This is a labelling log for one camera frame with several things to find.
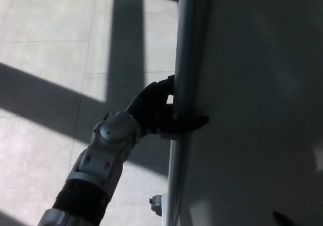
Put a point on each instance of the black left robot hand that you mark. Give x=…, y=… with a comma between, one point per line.
x=154, y=105

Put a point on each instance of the grey caster wheel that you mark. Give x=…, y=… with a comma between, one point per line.
x=156, y=204

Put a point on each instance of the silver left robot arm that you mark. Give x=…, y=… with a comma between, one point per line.
x=101, y=158

